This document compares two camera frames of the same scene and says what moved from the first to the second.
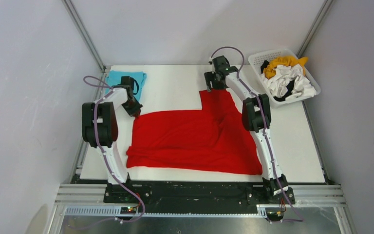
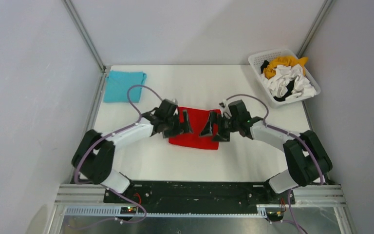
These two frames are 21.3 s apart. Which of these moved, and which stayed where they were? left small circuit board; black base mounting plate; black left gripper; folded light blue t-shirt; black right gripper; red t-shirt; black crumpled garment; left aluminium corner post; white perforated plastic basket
Moved: black left gripper; black right gripper; red t-shirt
Stayed: left aluminium corner post; black crumpled garment; folded light blue t-shirt; black base mounting plate; left small circuit board; white perforated plastic basket
